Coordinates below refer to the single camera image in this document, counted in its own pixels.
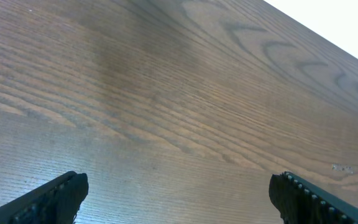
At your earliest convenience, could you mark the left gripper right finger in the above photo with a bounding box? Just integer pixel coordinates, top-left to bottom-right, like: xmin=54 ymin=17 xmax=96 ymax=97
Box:
xmin=268 ymin=171 xmax=358 ymax=224

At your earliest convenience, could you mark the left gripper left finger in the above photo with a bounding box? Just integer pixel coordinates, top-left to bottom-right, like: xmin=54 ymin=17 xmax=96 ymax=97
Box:
xmin=0 ymin=171 xmax=89 ymax=224

